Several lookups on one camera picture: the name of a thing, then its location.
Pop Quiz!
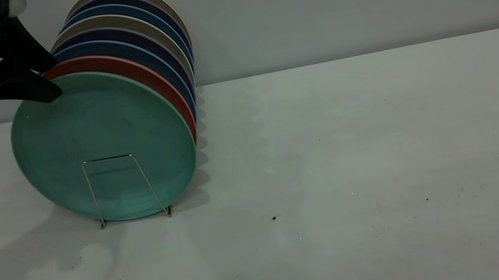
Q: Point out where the grey beige round plate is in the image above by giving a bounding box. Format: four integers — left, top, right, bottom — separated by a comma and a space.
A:
47, 2, 196, 106

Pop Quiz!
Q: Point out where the green round plate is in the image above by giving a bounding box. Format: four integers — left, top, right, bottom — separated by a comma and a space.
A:
1, 55, 207, 238

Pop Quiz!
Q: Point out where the metal wire plate rack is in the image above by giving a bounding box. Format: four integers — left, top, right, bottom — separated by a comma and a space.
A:
81, 148, 174, 231

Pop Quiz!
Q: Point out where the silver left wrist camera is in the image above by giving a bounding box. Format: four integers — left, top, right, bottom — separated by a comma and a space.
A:
5, 0, 30, 18

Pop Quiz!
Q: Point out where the teal blue round plate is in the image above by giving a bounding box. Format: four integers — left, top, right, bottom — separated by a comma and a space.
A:
56, 0, 196, 90

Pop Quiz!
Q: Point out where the navy plate light blue rim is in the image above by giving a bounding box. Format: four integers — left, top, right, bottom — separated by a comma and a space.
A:
51, 25, 199, 141

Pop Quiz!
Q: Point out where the navy plate purple rim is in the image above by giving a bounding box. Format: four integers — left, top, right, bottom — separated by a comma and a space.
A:
51, 14, 197, 116

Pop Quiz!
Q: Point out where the red round plate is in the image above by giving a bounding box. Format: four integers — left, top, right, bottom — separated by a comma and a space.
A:
39, 40, 200, 168

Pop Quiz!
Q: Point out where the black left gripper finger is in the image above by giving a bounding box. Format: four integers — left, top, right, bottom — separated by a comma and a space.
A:
0, 64, 65, 112
0, 10, 60, 82

